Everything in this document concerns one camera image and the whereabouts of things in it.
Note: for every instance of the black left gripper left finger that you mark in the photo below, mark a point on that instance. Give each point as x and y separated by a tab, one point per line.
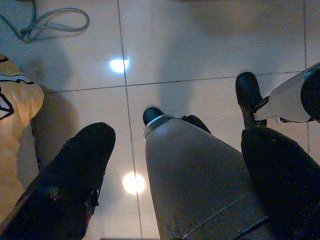
65	185

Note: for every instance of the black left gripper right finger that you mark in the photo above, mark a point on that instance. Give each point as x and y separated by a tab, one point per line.
287	185

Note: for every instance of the silver right robot leg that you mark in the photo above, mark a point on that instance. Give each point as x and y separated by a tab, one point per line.
285	100

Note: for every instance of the silver robot leg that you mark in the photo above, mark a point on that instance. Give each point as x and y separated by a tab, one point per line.
285	100
195	175

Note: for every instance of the yellow cartoon print blanket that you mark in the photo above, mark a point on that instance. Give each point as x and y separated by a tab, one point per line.
15	112

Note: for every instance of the silver left robot leg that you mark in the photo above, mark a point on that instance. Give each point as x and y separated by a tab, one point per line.
195	175

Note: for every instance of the black right robot foot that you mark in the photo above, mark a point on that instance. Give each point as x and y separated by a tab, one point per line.
247	87

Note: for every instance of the black robot foot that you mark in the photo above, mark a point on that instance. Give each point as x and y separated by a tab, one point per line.
151	115
247	87

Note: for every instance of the black left robot foot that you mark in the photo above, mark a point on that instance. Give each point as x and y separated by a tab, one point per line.
151	115

